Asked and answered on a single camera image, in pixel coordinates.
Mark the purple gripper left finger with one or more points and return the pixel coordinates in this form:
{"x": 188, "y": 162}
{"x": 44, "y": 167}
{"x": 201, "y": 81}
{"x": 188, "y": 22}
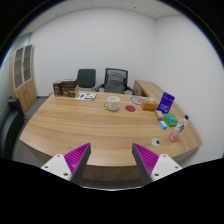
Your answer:
{"x": 70, "y": 166}

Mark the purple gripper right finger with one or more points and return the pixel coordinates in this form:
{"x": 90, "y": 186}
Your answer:
{"x": 152, "y": 166}

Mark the clear plastic water bottle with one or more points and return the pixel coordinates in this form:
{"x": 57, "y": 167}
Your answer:
{"x": 181, "y": 125}

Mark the round white black lid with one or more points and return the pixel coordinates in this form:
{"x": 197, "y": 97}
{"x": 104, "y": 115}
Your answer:
{"x": 155, "y": 142}

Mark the small blue box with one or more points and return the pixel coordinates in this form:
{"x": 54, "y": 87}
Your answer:
{"x": 163, "y": 124}

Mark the green flat box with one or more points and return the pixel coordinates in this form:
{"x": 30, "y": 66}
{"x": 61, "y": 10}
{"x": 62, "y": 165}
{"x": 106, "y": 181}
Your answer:
{"x": 170, "y": 119}

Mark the yellow small box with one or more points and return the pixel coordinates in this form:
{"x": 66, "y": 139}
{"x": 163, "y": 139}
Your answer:
{"x": 159, "y": 115}

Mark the red round coaster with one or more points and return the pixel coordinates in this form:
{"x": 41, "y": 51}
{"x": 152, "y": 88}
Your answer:
{"x": 130, "y": 108}

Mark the orange tissue box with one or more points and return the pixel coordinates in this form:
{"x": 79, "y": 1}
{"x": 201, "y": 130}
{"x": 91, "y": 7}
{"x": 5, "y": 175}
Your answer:
{"x": 149, "y": 105}

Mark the round grey plate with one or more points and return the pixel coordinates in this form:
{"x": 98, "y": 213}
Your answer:
{"x": 136, "y": 100}

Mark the purple standing card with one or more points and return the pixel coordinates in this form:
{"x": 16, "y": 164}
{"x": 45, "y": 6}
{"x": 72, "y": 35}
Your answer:
{"x": 166, "y": 103}

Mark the green white booklet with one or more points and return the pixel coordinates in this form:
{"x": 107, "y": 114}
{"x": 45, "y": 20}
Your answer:
{"x": 86, "y": 96}

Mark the white ceramic mug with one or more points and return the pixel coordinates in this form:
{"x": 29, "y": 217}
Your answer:
{"x": 112, "y": 103}

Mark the wooden side desk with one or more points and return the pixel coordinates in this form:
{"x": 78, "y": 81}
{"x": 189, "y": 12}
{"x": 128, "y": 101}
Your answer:
{"x": 150, "y": 89}

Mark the dark brown box stack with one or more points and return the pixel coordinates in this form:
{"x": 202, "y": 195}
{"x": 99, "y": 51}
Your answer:
{"x": 69, "y": 87}

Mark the small brown box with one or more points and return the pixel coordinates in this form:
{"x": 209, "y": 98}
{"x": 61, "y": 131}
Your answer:
{"x": 57, "y": 87}

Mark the black leather armchair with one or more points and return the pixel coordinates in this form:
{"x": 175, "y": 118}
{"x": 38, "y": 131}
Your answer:
{"x": 11, "y": 121}

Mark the black office chair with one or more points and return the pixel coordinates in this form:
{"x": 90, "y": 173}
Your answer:
{"x": 86, "y": 79}

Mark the grey mesh office chair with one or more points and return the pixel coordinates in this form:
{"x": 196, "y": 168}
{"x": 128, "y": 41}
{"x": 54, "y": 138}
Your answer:
{"x": 115, "y": 81}

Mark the wooden cabinet with glass doors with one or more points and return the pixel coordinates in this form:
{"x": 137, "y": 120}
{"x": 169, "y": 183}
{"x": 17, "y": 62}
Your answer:
{"x": 21, "y": 77}

